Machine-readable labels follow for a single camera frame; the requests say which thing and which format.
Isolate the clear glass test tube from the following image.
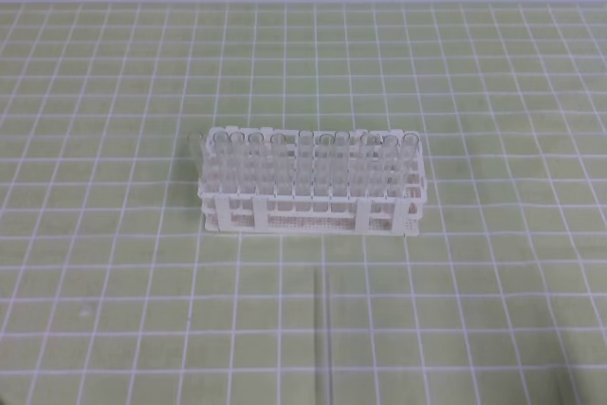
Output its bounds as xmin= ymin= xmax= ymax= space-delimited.
xmin=313 ymin=267 xmax=334 ymax=405

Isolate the clear test tube in rack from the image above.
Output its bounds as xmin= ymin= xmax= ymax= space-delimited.
xmin=315 ymin=134 xmax=335 ymax=196
xmin=248 ymin=132 xmax=266 ymax=191
xmin=270 ymin=133 xmax=291 ymax=195
xmin=400 ymin=132 xmax=420 ymax=196
xmin=213 ymin=130 xmax=230 ymax=188
xmin=379 ymin=135 xmax=398 ymax=195
xmin=230 ymin=131 xmax=247 ymax=193

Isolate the white test tube rack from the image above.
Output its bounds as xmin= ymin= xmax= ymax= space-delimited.
xmin=198 ymin=126 xmax=427 ymax=236

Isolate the leaning clear test tube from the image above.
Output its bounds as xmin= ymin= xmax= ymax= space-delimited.
xmin=187 ymin=132 xmax=206 ymax=181

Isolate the green checkered tablecloth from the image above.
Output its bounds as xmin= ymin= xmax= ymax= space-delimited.
xmin=1 ymin=3 xmax=606 ymax=404

